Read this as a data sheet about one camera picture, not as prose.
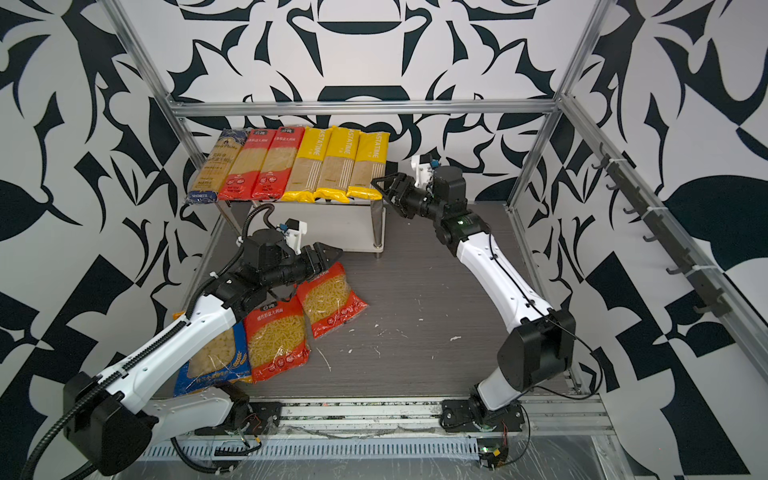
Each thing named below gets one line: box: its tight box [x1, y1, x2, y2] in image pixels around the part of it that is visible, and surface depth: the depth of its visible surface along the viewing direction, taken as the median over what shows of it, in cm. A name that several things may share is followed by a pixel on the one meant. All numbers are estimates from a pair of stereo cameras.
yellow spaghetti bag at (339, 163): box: [313, 126, 360, 204], surface depth 81 cm
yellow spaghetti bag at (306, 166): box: [282, 126, 333, 203], surface depth 79 cm
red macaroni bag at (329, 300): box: [297, 262, 369, 339], surface depth 92 cm
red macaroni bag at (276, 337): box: [244, 295, 311, 383], surface depth 85 cm
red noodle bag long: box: [252, 126, 305, 200], surface depth 80 cm
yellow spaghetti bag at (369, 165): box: [346, 132, 391, 201], surface depth 82 cm
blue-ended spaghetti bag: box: [186, 128, 248, 204], surface depth 80 cm
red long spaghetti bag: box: [218, 129, 277, 201], surface depth 80 cm
